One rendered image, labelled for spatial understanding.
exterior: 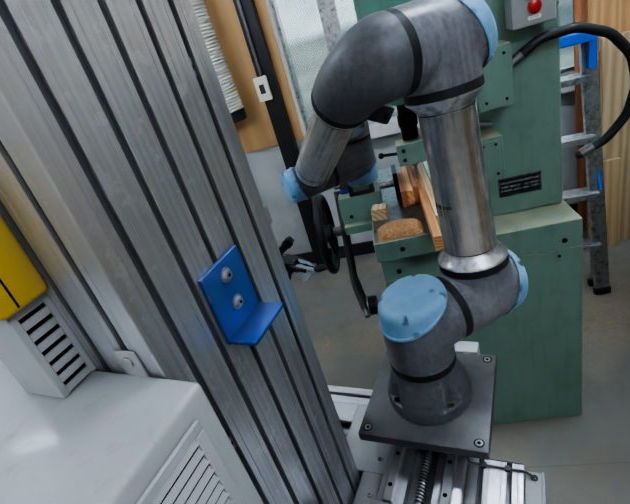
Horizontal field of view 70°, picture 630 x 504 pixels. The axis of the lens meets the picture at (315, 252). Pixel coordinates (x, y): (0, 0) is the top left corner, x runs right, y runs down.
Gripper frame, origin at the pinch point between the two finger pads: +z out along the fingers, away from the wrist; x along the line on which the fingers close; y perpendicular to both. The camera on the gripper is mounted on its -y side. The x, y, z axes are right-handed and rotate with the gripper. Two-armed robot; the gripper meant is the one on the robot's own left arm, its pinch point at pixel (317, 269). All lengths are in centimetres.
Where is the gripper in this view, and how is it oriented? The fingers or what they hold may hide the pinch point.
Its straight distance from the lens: 160.7
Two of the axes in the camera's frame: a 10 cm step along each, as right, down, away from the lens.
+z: 9.6, 2.7, -0.1
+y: -2.3, 8.5, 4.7
